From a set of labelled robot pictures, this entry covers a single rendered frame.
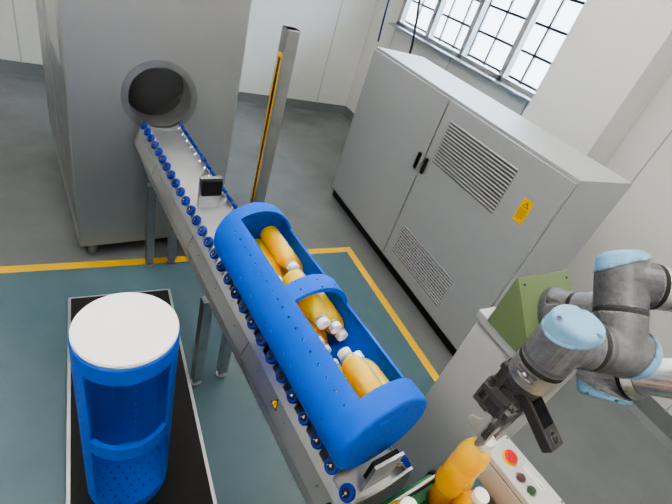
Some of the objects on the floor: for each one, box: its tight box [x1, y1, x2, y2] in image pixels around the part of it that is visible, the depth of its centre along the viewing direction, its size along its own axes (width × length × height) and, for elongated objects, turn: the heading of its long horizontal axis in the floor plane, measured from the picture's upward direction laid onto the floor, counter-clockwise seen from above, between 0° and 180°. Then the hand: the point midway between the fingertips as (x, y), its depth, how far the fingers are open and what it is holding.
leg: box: [216, 333, 232, 378], centre depth 216 cm, size 6×6×63 cm
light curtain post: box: [249, 25, 301, 203], centre depth 226 cm, size 6×6×170 cm
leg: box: [166, 222, 177, 264], centre depth 274 cm, size 6×6×63 cm
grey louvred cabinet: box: [332, 47, 632, 356], centre depth 334 cm, size 54×215×145 cm, turn 5°
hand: (487, 440), depth 93 cm, fingers closed on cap, 4 cm apart
